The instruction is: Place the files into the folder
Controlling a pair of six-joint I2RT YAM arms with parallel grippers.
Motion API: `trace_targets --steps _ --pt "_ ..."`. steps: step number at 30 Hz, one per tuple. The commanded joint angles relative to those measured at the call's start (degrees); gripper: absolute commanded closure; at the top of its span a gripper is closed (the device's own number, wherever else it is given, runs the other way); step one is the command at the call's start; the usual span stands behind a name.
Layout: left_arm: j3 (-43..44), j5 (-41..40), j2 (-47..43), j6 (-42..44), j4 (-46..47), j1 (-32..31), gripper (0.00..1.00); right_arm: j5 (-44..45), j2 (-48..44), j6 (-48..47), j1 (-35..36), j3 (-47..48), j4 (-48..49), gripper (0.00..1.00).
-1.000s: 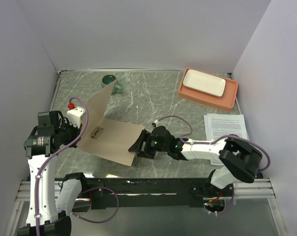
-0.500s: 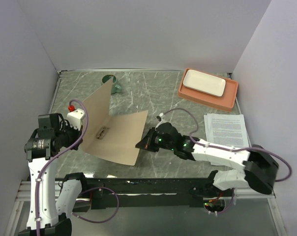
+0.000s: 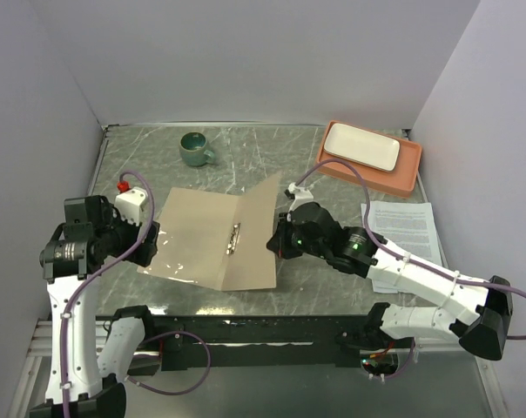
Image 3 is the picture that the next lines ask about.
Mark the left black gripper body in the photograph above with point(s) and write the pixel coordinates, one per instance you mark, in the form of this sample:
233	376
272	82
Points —
120	236

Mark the aluminium extrusion rail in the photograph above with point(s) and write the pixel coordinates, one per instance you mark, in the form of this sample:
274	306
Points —
41	340

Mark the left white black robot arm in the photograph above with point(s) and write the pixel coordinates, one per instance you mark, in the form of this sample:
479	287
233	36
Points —
85	381

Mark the metal folder clip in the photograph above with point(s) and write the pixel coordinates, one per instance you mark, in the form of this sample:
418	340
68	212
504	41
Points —
233	240

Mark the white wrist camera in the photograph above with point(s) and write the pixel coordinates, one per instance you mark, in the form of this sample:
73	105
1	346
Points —
130	202
299	195

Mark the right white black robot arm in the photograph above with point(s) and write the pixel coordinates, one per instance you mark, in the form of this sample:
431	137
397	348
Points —
473	312

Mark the salmon rectangular tray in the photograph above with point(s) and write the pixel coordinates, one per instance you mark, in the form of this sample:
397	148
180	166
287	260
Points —
400	182

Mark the white rectangular plate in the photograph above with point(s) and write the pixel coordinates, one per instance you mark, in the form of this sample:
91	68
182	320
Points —
363	147

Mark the white printed paper sheets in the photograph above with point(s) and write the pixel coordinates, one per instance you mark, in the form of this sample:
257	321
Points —
410	226

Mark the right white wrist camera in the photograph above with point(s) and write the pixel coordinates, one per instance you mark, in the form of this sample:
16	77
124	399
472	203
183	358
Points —
299	195

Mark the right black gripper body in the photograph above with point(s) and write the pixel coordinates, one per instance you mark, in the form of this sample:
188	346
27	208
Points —
295	245

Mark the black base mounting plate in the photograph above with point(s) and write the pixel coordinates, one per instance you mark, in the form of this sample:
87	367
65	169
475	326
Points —
188	341

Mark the teal ceramic mug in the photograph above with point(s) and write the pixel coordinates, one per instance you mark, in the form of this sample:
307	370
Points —
195	150

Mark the beige cardboard folder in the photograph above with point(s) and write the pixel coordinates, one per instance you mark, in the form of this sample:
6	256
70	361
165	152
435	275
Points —
195	228

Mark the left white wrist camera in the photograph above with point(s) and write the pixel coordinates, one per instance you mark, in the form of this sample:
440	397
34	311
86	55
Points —
130	202

